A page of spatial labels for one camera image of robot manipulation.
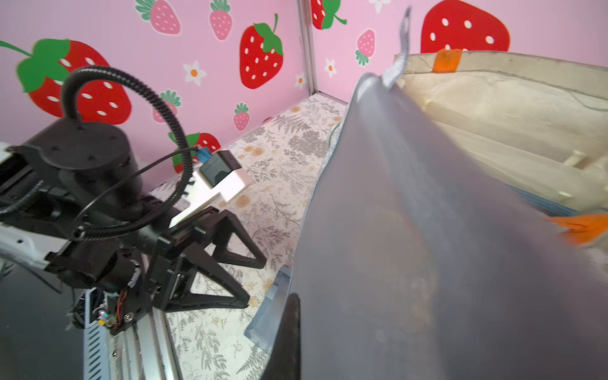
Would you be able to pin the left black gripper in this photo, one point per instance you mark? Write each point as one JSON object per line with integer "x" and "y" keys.
{"x": 158, "y": 268}

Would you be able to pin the cream canvas tote bag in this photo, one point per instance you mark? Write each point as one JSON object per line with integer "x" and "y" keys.
{"x": 534, "y": 123}

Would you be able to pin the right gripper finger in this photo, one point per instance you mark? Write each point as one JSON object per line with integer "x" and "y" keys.
{"x": 285, "y": 359}

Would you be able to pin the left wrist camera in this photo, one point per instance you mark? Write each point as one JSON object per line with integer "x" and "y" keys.
{"x": 221, "y": 175}

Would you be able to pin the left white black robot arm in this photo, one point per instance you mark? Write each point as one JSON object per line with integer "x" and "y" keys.
{"x": 72, "y": 204}

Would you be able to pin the grey pouch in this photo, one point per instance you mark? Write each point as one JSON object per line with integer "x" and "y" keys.
{"x": 412, "y": 263}

